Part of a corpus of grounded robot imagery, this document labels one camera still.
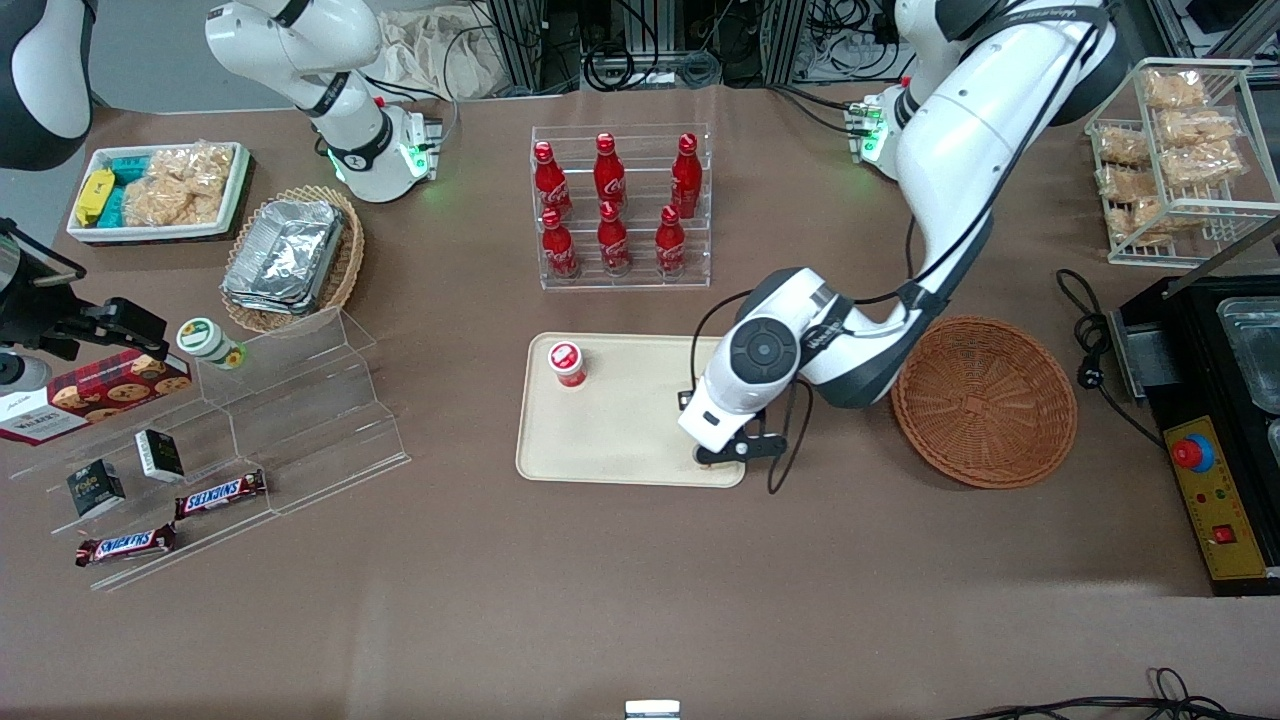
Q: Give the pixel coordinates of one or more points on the clear bag of crackers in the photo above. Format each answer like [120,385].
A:
[165,205]
[200,165]

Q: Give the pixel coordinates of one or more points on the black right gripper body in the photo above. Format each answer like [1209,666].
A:
[28,305]

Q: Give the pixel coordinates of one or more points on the stacked aluminium foil trays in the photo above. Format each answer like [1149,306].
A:
[285,255]

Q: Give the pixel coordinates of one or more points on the steel pan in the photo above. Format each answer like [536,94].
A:
[1255,350]

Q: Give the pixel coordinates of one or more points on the beige plastic tray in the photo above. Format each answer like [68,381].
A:
[620,420]

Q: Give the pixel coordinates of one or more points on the red-capped small cup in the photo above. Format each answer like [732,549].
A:
[566,362]

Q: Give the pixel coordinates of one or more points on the green-lidded white jar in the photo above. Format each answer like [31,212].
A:
[208,342]

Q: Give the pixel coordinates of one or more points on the crispy snack bag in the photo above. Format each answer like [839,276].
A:
[1205,163]
[1198,127]
[1138,222]
[1122,147]
[1175,88]
[1128,185]

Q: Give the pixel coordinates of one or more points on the red tartan cookie box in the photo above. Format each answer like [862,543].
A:
[90,395]

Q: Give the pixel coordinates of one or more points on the yellow control panel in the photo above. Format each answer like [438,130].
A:
[1225,510]

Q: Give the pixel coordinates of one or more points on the yellow snack packet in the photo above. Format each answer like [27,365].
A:
[95,195]

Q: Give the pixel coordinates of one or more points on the white rectangular snack tray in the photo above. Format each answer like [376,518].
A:
[232,205]

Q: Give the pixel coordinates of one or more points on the teal snack packet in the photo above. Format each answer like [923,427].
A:
[130,168]
[112,208]

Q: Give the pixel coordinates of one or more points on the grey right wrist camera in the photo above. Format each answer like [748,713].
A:
[20,372]

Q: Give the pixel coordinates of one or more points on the round brown wicker basket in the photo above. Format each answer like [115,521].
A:
[985,400]

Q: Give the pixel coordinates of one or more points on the clear acrylic stepped stand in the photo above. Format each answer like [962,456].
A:
[300,430]

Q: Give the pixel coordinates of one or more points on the Snickers chocolate bar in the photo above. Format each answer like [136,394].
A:
[220,494]
[125,545]

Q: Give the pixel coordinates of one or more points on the beige cloth bag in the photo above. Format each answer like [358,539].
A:
[430,55]

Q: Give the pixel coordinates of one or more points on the oval light wicker basket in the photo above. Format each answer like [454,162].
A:
[350,265]

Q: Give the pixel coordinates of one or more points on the black appliance housing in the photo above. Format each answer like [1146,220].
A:
[1190,370]

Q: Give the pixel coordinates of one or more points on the clear acrylic bottle rack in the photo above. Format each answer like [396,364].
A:
[640,280]

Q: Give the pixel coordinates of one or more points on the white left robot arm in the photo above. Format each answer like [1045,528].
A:
[960,150]

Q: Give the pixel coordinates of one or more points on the aluminium frame post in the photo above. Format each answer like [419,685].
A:
[790,40]
[520,45]

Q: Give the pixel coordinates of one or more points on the small white device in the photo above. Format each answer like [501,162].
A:
[652,710]

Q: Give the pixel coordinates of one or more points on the red cola bottle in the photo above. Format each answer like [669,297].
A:
[670,245]
[558,248]
[609,175]
[551,182]
[686,178]
[613,243]

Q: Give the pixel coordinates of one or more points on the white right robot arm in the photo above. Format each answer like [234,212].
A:
[350,130]

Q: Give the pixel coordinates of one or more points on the small black box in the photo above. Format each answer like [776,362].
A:
[96,488]
[160,455]

